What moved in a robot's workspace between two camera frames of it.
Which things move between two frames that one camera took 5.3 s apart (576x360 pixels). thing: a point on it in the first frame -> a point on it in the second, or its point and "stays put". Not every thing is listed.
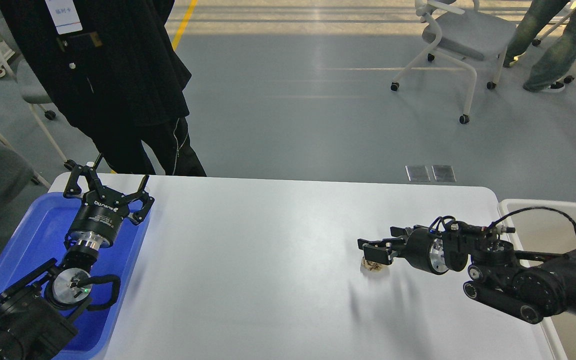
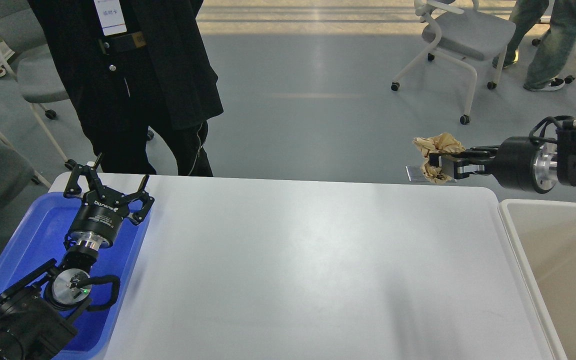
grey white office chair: [477, 34] stays put
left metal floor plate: [417, 173] stays put
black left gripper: [97, 221] stays put
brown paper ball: [372, 266] -> [444, 143]
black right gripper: [424, 249] -> [522, 163]
